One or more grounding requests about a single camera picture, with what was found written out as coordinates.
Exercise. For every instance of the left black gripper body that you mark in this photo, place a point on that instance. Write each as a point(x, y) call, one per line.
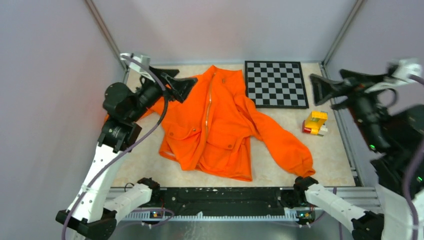
point(148, 93)

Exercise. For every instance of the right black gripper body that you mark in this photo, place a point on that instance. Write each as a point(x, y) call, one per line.
point(367, 109)

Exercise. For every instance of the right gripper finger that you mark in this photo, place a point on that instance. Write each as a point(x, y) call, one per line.
point(324, 89)
point(357, 78)

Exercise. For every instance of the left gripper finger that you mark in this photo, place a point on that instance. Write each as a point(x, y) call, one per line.
point(178, 88)
point(164, 74)

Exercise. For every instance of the orange zip jacket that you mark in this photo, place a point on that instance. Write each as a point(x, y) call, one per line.
point(211, 130)

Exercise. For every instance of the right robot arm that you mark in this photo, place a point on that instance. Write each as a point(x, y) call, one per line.
point(398, 138)

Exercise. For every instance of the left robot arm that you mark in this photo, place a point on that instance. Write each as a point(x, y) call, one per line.
point(91, 215)

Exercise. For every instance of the yellow red toy blocks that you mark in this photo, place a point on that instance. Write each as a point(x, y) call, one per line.
point(315, 123)

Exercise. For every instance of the black white checkerboard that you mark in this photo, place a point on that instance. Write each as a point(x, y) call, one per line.
point(275, 84)

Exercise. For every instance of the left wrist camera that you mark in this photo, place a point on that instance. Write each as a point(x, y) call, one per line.
point(139, 63)

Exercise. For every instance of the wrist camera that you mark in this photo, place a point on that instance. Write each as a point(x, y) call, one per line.
point(139, 63)
point(399, 73)

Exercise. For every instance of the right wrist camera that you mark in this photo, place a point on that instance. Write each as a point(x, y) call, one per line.
point(399, 73)

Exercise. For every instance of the aluminium front rail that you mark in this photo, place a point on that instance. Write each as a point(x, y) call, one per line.
point(290, 215)

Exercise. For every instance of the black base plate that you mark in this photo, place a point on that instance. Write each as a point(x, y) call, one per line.
point(227, 201)

